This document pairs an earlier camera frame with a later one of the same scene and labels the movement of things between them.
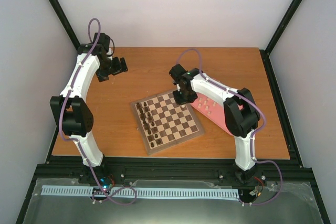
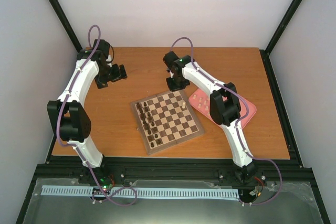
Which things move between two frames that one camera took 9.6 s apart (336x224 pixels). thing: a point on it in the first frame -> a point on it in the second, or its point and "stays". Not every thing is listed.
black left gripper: [118, 68] -> [118, 75]
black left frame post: [62, 14] stays
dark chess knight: [150, 137] stays
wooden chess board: [162, 123] stays
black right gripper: [180, 102] -> [172, 88]
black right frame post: [265, 53] stays
